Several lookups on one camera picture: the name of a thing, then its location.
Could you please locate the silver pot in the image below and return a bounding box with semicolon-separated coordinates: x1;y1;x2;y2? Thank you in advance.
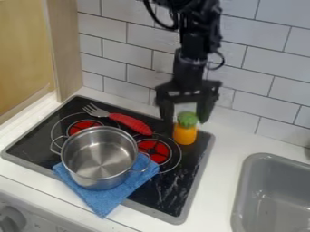
49;125;153;191

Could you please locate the toy sink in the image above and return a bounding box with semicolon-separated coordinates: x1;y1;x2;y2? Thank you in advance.
229;152;310;232

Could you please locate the toy stove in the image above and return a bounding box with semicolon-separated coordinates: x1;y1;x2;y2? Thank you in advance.
0;94;218;226

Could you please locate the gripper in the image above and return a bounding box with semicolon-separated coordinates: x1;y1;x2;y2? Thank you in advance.
153;48;223;136

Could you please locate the red handled fork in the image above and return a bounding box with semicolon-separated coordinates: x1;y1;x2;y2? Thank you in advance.
81;102;154;137

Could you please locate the blue cloth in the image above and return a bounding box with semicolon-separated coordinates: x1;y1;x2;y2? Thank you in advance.
52;152;161;219

